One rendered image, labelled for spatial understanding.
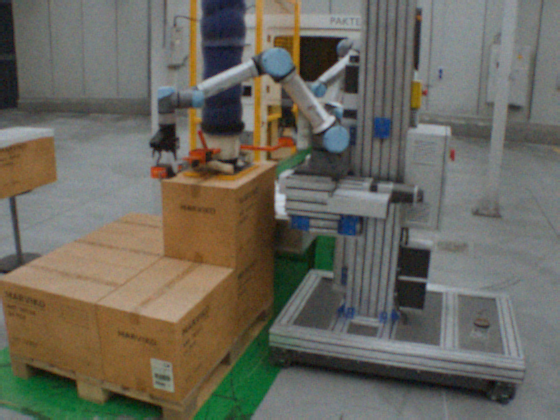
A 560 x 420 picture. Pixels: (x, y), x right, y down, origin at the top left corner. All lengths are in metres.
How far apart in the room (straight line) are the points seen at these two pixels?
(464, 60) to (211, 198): 9.63
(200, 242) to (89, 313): 0.67
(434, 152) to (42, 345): 2.07
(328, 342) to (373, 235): 0.58
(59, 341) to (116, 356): 0.33
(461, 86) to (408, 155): 9.25
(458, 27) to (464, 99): 1.52
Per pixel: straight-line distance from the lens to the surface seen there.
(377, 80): 2.58
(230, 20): 2.67
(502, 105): 5.74
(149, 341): 2.27
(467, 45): 11.76
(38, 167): 4.11
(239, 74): 2.37
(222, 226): 2.59
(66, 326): 2.54
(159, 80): 4.20
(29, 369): 2.91
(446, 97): 11.78
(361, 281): 2.83
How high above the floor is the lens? 1.57
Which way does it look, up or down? 17 degrees down
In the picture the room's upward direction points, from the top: 1 degrees clockwise
